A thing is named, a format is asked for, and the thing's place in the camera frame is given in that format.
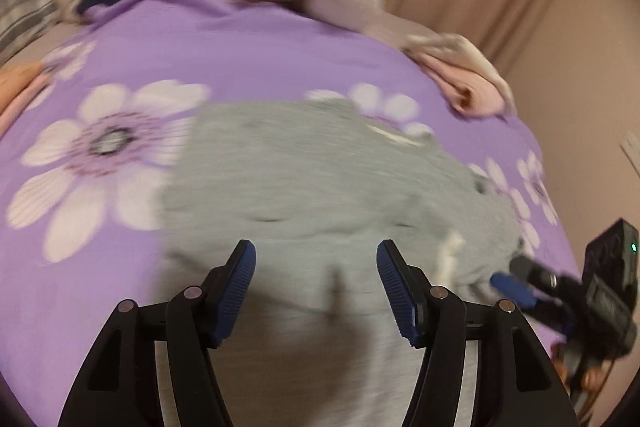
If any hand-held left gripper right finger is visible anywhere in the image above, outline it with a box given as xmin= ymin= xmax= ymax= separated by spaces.
xmin=376 ymin=239 xmax=583 ymax=427

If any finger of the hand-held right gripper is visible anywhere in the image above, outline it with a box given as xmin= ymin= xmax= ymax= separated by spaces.
xmin=490 ymin=273 xmax=571 ymax=335
xmin=509 ymin=254 xmax=561 ymax=290

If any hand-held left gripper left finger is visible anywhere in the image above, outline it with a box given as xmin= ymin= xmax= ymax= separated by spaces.
xmin=57 ymin=239 xmax=257 ymax=427

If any grey small sweatshirt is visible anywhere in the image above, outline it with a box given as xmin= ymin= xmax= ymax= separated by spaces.
xmin=154 ymin=99 xmax=532 ymax=427

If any person's right hand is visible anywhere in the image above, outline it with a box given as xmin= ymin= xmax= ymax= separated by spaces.
xmin=554 ymin=341 xmax=610 ymax=397

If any pink folded cloth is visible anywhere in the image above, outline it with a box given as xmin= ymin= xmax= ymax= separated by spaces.
xmin=422 ymin=52 xmax=507 ymax=118

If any cream folded towel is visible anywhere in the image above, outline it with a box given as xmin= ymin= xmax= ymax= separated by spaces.
xmin=402 ymin=32 xmax=520 ymax=116

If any purple floral bedsheet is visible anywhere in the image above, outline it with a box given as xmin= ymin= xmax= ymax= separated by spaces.
xmin=0 ymin=0 xmax=577 ymax=427

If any peach pink cloth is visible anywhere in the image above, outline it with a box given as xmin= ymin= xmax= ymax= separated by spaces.
xmin=0 ymin=62 xmax=53 ymax=138

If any plaid pillow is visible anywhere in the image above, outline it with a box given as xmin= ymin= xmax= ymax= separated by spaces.
xmin=0 ymin=0 xmax=62 ymax=60

